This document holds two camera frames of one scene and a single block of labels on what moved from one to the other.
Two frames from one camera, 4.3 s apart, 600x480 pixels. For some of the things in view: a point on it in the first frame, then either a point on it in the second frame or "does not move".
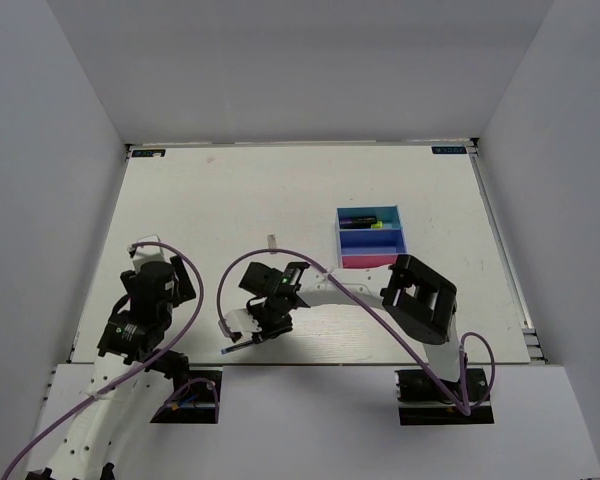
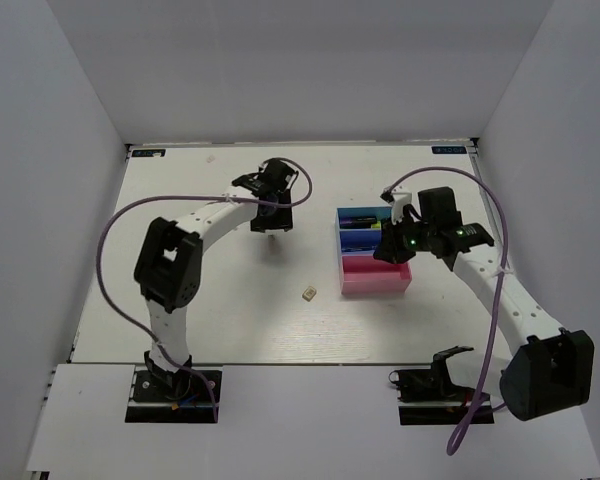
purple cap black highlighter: [357, 221] does not move
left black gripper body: [184, 289] to [280, 218]
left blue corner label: [148, 153] does not move
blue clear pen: [226, 350] to [359, 248]
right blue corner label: [449, 150] does not move
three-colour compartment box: [369, 236] does not move
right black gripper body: [274, 319] to [425, 230]
